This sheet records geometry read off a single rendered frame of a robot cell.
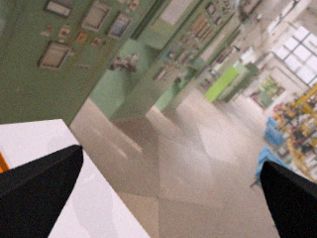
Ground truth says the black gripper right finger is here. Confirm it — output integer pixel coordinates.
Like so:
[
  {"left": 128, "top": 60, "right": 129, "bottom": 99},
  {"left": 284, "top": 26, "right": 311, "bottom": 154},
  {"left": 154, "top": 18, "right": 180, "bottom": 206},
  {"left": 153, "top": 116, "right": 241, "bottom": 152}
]
[{"left": 260, "top": 161, "right": 317, "bottom": 238}]

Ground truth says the orange open-top tray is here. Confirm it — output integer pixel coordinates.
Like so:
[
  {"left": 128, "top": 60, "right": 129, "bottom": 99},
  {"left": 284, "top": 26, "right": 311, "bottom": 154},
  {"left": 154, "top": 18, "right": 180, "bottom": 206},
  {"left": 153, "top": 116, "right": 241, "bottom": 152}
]
[{"left": 0, "top": 152, "right": 10, "bottom": 173}]

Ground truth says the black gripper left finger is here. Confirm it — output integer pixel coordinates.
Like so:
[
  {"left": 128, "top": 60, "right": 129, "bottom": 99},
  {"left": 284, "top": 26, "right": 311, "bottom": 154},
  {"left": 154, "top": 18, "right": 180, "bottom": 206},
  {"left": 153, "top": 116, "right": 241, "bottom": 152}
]
[{"left": 0, "top": 144, "right": 83, "bottom": 238}]

